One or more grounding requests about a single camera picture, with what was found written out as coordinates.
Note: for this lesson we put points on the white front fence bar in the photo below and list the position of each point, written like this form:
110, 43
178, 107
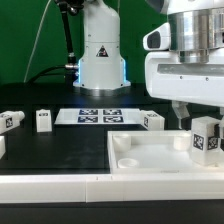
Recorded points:
107, 188

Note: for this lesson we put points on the white sheet with tags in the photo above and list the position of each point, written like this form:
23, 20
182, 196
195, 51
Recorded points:
107, 116

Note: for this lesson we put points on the white square tabletop part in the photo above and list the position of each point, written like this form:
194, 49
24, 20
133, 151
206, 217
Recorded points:
144, 152

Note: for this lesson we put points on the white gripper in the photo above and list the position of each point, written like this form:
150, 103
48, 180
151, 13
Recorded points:
167, 78

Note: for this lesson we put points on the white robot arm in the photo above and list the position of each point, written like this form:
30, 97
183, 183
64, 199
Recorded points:
185, 60

